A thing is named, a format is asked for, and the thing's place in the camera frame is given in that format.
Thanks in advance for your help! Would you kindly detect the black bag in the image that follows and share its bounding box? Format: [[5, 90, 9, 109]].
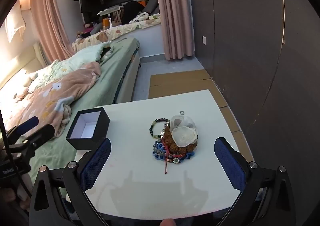
[[121, 1, 147, 24]]

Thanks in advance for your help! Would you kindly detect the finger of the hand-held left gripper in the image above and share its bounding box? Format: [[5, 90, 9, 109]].
[[5, 116, 40, 139], [15, 124, 55, 156]]

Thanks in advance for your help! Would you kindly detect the flat cardboard sheet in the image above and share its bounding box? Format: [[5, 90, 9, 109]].
[[148, 69, 254, 164]]

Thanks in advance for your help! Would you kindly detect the patterned window seat cushion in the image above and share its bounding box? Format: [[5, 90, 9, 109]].
[[72, 18, 162, 52]]

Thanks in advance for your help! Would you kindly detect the bed with green sheet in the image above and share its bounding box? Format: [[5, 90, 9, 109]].
[[0, 37, 142, 199]]

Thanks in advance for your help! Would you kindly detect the dark brown wardrobe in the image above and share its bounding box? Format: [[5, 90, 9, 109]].
[[188, 0, 320, 166]]

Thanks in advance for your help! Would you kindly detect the brown seed bead bracelet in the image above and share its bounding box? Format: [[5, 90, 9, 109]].
[[161, 129, 199, 155]]

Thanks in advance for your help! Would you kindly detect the person's left hand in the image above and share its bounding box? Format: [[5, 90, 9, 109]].
[[0, 183, 34, 213]]

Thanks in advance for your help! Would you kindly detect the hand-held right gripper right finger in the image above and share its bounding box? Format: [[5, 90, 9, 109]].
[[214, 137, 297, 226]]

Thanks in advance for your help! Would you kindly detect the light green quilt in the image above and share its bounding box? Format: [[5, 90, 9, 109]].
[[25, 42, 113, 89]]

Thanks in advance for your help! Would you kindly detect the pile of plush toys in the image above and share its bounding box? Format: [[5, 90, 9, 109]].
[[75, 22, 105, 40]]

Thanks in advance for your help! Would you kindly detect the pink curtain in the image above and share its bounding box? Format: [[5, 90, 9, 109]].
[[30, 0, 75, 62], [152, 0, 195, 61]]

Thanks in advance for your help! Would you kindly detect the clear plastic pouch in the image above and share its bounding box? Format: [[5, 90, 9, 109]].
[[169, 114, 198, 147]]

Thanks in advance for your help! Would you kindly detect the white folding rack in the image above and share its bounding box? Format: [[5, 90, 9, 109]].
[[97, 6, 124, 28]]

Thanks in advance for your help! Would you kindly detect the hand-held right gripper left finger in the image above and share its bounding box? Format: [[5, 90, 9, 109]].
[[29, 138, 112, 226]]

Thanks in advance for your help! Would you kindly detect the blue knotted cord bracelet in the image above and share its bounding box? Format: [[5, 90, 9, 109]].
[[151, 141, 195, 164]]

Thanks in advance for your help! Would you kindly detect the black and green beaded bracelet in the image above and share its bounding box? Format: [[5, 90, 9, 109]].
[[150, 118, 172, 139]]

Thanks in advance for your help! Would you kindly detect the pink floral blanket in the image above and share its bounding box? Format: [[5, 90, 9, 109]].
[[5, 62, 102, 139]]

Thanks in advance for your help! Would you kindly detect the white hanging cloth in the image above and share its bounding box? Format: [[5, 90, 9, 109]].
[[5, 3, 27, 43]]

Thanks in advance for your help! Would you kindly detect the red string bracelet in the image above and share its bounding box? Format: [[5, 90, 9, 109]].
[[161, 141, 190, 174]]

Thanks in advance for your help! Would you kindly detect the black jewelry box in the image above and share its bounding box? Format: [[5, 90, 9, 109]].
[[65, 107, 111, 151]]

